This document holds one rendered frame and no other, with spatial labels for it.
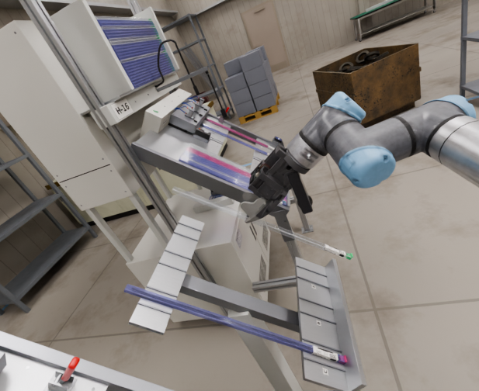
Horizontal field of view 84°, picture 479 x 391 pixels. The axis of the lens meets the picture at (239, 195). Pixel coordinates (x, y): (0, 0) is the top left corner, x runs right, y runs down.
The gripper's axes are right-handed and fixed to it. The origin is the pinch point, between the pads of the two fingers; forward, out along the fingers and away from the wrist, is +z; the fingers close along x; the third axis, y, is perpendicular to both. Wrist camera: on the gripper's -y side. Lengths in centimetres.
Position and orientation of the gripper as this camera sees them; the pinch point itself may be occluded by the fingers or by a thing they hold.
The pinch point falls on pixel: (251, 218)
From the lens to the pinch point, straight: 69.2
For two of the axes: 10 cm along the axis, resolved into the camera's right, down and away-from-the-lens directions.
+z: -5.8, 6.5, 5.0
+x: -1.2, 5.3, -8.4
